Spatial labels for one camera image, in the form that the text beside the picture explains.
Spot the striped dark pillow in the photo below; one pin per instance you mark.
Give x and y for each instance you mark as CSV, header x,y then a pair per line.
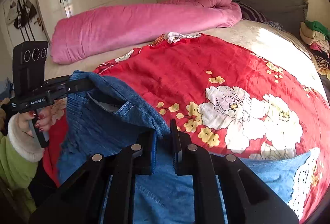
x,y
249,13

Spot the hanging bags on door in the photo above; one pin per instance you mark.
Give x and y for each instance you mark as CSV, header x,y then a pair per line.
x,y
23,22

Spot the blue denim lace-hem pants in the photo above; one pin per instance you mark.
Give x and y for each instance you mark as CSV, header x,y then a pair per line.
x,y
110,117

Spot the left hand red nails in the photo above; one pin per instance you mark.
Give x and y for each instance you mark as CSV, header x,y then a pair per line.
x,y
46,118

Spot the stack of folded clothes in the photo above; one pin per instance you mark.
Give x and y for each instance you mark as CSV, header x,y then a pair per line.
x,y
316,37

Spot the red floral bed cover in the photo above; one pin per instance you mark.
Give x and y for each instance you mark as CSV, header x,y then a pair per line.
x,y
231,100

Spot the pink rolled blanket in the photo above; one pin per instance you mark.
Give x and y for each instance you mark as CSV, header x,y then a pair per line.
x,y
112,27

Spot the green sleeve left forearm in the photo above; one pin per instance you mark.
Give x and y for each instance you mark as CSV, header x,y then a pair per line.
x,y
20,155

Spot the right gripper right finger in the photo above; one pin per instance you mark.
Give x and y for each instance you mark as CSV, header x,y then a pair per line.
x,y
225,190

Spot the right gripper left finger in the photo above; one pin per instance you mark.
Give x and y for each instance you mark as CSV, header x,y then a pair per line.
x,y
102,190

